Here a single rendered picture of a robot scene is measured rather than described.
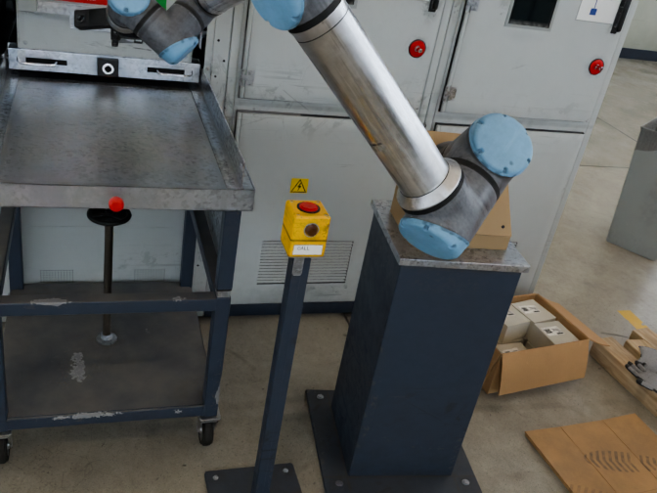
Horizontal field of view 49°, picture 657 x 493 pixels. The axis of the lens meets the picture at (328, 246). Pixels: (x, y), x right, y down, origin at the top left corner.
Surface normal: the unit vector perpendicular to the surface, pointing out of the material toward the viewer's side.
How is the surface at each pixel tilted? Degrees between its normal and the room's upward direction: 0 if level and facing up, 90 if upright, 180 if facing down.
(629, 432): 3
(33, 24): 90
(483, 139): 43
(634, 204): 93
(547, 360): 71
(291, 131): 90
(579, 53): 90
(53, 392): 0
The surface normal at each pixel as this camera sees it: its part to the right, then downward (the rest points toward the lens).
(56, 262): 0.28, 0.50
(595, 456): 0.17, -0.86
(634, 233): -0.62, 0.34
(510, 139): 0.29, -0.29
